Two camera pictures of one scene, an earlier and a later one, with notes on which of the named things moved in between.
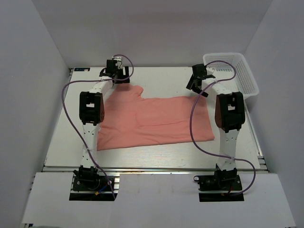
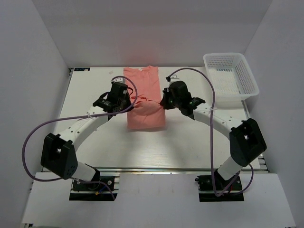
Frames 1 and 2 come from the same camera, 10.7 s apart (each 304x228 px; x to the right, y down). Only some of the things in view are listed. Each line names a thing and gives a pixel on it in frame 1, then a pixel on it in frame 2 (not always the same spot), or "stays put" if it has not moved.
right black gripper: (196, 81) → (165, 101)
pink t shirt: (128, 119) → (147, 112)
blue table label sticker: (81, 69) stays put
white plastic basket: (232, 70) stays put
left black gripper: (121, 77) → (127, 102)
